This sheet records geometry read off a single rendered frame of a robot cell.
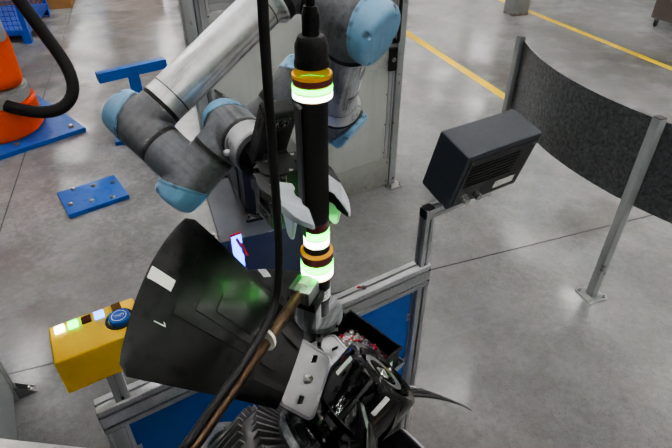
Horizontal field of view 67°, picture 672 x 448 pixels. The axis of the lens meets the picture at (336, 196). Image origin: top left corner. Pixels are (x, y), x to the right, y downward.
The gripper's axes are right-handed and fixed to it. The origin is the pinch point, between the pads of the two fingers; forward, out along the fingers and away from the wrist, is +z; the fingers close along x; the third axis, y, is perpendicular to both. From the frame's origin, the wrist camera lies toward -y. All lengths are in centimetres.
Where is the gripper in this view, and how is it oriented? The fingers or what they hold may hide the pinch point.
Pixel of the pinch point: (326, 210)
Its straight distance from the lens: 60.2
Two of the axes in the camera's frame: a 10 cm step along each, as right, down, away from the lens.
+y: 0.0, 8.3, 5.6
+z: 5.2, 4.8, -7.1
